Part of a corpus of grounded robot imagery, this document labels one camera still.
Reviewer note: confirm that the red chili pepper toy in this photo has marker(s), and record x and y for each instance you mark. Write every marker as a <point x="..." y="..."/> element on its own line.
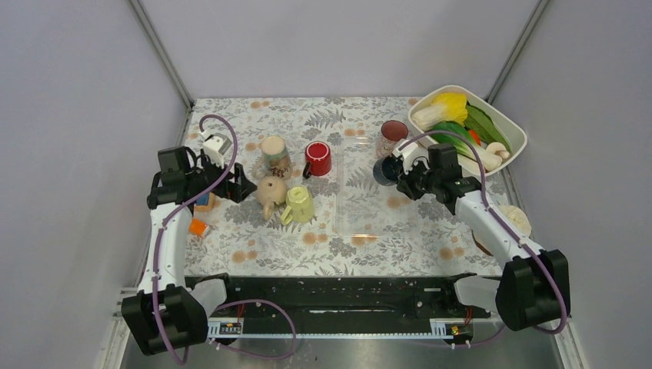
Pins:
<point x="475" y="136"/>

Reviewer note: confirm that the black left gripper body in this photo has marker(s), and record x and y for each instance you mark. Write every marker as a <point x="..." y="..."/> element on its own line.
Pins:
<point x="207" y="177"/>

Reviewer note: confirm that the cream floral ceramic mug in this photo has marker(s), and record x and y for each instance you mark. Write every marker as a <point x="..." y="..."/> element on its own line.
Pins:
<point x="274" y="160"/>

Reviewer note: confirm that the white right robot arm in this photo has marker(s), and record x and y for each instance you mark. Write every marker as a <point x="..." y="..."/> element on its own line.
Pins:
<point x="534" y="288"/>

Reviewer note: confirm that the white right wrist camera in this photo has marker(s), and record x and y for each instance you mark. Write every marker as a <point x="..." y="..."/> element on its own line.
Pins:
<point x="412" y="155"/>

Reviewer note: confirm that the yellow napa cabbage toy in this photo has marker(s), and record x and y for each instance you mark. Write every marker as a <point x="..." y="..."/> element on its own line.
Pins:
<point x="449" y="106"/>

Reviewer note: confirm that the aluminium corner frame post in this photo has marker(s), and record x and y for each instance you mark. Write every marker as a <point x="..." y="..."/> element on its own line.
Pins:
<point x="162" y="55"/>

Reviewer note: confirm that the blue ribbed ceramic mug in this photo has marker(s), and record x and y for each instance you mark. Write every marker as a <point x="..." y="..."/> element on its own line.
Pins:
<point x="386" y="170"/>

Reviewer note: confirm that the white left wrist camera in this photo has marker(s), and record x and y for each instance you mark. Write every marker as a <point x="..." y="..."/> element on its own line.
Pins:
<point x="215" y="146"/>

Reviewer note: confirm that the white vegetable basin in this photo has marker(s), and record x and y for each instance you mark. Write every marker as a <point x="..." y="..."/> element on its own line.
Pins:
<point x="514" y="134"/>

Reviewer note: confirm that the blue orange sponge pack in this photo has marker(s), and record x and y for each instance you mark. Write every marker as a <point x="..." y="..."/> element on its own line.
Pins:
<point x="205" y="203"/>

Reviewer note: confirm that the green bok choy toy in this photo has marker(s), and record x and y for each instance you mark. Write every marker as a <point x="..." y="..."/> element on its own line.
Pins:
<point x="461" y="139"/>

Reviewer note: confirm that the right aluminium frame post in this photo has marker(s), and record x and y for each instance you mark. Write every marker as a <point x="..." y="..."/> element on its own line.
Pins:
<point x="521" y="43"/>

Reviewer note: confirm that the pink patterned mug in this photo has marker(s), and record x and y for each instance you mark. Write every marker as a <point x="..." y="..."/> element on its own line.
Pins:
<point x="391" y="133"/>

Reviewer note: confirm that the white mushroom toy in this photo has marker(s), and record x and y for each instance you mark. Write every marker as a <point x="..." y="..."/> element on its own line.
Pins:
<point x="498" y="149"/>

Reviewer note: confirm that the yellow-green ceramic mug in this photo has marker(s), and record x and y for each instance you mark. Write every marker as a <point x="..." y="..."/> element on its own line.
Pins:
<point x="299" y="206"/>

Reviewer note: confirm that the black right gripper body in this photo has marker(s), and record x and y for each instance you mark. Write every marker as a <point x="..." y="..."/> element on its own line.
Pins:
<point x="429" y="177"/>

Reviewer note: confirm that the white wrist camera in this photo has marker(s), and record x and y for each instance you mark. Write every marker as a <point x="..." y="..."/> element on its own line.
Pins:
<point x="412" y="155"/>
<point x="215" y="146"/>

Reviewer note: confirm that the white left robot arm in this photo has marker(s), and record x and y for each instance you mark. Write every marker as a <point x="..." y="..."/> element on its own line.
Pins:
<point x="164" y="315"/>

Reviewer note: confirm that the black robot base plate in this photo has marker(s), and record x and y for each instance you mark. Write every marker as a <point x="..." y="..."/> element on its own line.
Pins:
<point x="342" y="307"/>

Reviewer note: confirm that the dark green leaf vegetable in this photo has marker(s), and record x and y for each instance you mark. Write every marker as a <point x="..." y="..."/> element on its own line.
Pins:
<point x="480" y="122"/>

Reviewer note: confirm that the small orange box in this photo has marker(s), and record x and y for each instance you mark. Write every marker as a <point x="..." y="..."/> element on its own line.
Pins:
<point x="198" y="228"/>

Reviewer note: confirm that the clear plastic tray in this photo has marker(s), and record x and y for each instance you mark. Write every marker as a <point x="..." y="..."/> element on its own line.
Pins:
<point x="365" y="208"/>

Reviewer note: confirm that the red ceramic mug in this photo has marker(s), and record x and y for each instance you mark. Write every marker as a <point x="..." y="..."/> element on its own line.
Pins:
<point x="318" y="161"/>

